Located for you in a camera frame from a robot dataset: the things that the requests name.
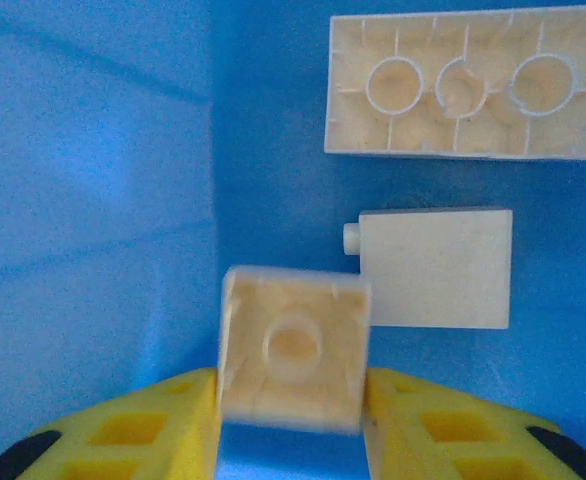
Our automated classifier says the blue three-compartment bin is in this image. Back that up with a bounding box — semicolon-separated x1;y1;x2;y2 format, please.
0;0;586;480

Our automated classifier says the small cream lego brick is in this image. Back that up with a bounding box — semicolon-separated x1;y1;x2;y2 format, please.
216;264;373;434
342;205;514;331

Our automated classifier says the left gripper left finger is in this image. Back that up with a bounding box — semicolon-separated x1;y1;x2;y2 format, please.
0;367;220;480

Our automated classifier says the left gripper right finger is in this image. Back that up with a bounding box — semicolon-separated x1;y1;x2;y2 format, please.
363;367;586;480

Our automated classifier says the long cream lego brick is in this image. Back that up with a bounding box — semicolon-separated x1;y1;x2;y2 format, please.
322;3;586;161

